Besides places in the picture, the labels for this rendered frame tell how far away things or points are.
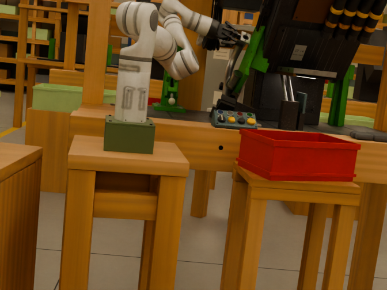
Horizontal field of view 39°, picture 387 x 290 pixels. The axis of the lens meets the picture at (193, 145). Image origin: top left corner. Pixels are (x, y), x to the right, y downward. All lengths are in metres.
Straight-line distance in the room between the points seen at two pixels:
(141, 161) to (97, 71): 1.03
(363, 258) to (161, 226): 1.56
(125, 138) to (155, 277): 0.39
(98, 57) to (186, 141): 0.73
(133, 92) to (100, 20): 0.93
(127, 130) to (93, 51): 0.95
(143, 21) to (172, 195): 0.48
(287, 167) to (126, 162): 0.48
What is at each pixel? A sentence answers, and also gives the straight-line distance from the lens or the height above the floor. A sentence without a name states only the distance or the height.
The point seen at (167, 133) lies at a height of 0.87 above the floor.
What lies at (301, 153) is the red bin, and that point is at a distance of 1.64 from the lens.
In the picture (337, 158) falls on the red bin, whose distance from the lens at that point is 1.72.
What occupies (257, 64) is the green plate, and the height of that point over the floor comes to 1.13.
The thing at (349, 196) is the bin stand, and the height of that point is 0.77.
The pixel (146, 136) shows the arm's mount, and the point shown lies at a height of 0.90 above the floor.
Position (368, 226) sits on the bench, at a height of 0.41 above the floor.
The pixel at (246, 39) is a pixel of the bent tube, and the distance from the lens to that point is 2.23.
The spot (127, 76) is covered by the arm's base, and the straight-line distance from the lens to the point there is 1.53.
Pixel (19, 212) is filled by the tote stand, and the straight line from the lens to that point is 1.70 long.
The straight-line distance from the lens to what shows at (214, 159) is 1.88.
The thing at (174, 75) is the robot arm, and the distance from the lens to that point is 1.90.
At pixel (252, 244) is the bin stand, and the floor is 0.60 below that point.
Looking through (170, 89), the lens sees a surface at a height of 0.99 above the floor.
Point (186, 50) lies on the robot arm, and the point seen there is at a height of 1.15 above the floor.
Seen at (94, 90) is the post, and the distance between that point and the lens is 2.42.
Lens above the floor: 1.13
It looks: 9 degrees down
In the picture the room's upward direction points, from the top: 6 degrees clockwise
